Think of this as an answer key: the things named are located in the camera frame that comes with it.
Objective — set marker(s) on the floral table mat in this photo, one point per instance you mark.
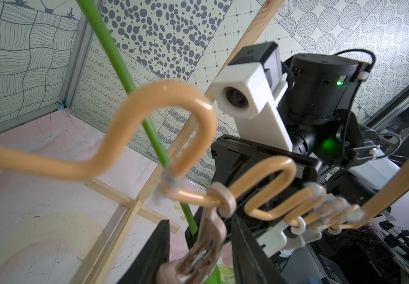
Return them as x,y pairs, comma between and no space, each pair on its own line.
56,232

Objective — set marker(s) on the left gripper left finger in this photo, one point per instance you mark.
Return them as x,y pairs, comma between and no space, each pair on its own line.
155,252

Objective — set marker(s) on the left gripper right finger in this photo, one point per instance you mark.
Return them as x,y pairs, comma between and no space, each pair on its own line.
251,264

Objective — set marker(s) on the pink tulip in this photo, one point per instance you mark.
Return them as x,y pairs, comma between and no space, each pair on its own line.
136,110

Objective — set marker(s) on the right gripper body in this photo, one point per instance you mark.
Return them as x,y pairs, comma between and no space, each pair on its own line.
272,188

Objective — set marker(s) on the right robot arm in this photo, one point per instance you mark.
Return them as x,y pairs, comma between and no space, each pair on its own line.
292,118

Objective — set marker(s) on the wooden clothes rack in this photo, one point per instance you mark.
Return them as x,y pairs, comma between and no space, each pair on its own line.
252,33

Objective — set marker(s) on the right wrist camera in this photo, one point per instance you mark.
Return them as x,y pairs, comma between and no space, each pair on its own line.
249,90

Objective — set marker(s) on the wooden wavy clothes hanger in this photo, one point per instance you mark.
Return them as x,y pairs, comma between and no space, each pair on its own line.
20,161

